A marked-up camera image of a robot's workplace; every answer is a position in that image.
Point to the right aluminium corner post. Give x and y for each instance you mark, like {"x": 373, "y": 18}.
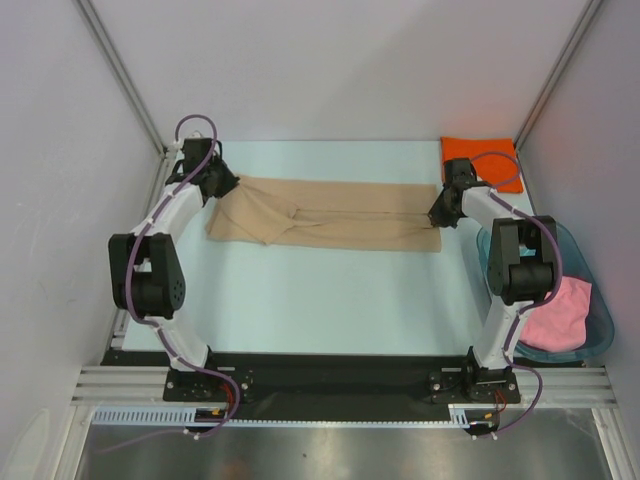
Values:
{"x": 570, "y": 48}

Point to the left aluminium corner post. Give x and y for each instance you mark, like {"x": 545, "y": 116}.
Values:
{"x": 109, "y": 51}

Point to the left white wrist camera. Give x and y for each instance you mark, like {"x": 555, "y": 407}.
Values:
{"x": 177, "y": 146}

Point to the teal plastic basin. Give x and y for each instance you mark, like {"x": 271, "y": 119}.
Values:
{"x": 599, "y": 324}

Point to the pink t shirt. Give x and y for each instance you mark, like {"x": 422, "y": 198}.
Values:
{"x": 560, "y": 325}

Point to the folded orange t shirt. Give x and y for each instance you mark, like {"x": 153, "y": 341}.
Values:
{"x": 493, "y": 159}

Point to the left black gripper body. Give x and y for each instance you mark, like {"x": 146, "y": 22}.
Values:
{"x": 222, "y": 177}

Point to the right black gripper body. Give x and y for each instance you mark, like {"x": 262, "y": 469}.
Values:
{"x": 440, "y": 212}

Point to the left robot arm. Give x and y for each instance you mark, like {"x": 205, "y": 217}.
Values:
{"x": 147, "y": 279}

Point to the aluminium front rail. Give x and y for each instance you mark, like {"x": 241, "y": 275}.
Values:
{"x": 130, "y": 385}

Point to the aluminium corner post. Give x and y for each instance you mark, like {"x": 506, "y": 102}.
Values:
{"x": 570, "y": 48}
{"x": 109, "y": 51}

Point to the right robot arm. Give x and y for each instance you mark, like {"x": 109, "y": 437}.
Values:
{"x": 524, "y": 267}

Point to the beige t shirt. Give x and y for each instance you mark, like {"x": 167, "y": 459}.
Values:
{"x": 325, "y": 214}

